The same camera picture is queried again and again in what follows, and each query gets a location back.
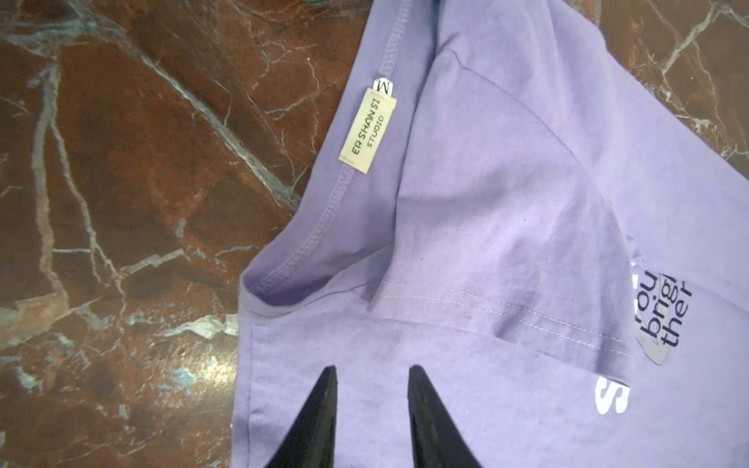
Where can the purple t-shirt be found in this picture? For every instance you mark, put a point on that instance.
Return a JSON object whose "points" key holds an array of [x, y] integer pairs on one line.
{"points": [[500, 202]]}

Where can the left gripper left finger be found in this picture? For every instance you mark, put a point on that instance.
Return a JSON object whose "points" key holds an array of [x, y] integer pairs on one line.
{"points": [[310, 442]]}

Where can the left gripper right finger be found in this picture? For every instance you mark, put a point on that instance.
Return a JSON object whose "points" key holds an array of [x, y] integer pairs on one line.
{"points": [[436, 441]]}

